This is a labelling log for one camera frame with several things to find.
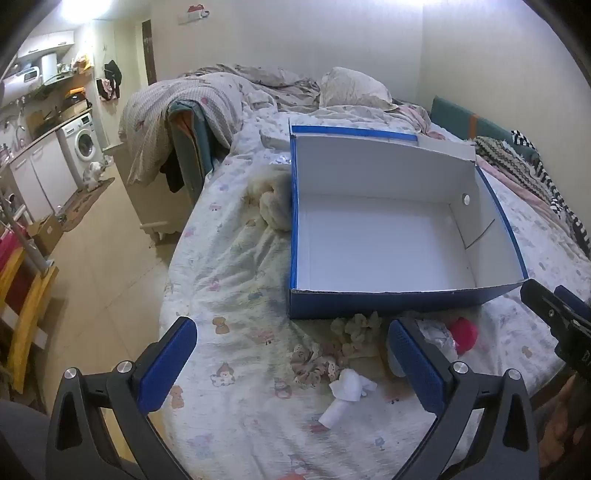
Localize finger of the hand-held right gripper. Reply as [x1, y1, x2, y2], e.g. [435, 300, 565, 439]
[554, 285, 591, 324]
[520, 278, 575, 334]

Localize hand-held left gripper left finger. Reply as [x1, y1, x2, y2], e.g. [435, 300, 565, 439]
[46, 316, 199, 480]

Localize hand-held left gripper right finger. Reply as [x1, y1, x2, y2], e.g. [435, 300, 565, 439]
[387, 318, 541, 480]

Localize pink knitted hat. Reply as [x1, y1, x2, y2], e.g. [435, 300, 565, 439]
[447, 318, 479, 355]

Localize olive beige fluffy scrunchie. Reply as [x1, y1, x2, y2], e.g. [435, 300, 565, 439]
[330, 311, 384, 361]

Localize white sock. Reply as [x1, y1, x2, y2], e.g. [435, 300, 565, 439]
[318, 368, 378, 428]

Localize patterned beige scrunchie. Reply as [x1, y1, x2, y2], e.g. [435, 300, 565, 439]
[288, 342, 345, 389]

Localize blue and white cardboard box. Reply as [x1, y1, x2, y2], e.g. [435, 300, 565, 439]
[287, 117, 529, 320]

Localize person's right hand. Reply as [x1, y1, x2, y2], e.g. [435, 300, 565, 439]
[538, 374, 591, 469]

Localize white crumpled cloth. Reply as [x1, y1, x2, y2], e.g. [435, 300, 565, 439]
[416, 318, 455, 356]

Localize black and white striped cloth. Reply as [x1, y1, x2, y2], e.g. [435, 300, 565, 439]
[509, 130, 591, 256]

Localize pink blanket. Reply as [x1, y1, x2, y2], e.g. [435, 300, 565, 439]
[392, 104, 557, 206]

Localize zigzag knitted blanket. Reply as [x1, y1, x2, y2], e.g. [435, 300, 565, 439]
[473, 136, 561, 204]

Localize yellow wooden chair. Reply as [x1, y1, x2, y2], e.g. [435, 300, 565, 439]
[0, 249, 61, 394]

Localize brown cardboard box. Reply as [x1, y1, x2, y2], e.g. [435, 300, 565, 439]
[27, 214, 64, 256]

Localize brown floor rug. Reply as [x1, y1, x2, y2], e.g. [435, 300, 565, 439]
[60, 178, 116, 233]

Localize metal pole rack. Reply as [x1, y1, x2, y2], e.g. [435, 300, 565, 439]
[0, 195, 49, 274]

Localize cream plush toy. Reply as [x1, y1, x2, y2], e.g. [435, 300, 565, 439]
[249, 167, 293, 232]

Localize black garment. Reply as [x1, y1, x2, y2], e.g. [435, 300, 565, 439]
[159, 151, 186, 193]

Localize red cloth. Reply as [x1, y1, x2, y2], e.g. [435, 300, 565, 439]
[0, 231, 25, 274]

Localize white and brown cat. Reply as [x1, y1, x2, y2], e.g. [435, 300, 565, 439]
[82, 161, 108, 191]

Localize teal headboard cushion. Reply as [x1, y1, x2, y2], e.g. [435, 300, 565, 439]
[431, 95, 541, 162]

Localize white kitchen cabinet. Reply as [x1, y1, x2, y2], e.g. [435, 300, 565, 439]
[9, 134, 79, 223]

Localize white washing machine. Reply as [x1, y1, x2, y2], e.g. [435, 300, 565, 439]
[57, 115, 105, 165]

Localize beige patterned quilt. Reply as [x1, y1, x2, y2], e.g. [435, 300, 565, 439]
[119, 64, 324, 186]

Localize beige pillow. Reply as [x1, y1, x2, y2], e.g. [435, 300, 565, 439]
[318, 67, 394, 110]

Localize hanging black clothes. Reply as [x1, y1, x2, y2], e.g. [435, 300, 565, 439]
[97, 59, 123, 101]

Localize white water heater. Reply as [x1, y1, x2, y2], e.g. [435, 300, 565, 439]
[1, 76, 44, 106]

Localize brown door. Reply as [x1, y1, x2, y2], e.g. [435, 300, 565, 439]
[141, 19, 158, 86]

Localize white kitchen appliance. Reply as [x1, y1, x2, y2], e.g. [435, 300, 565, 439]
[41, 52, 59, 84]

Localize white wall cabinet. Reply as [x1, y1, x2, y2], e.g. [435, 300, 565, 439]
[16, 30, 77, 59]

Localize red and white wall ornament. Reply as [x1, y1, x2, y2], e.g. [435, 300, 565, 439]
[178, 4, 211, 24]

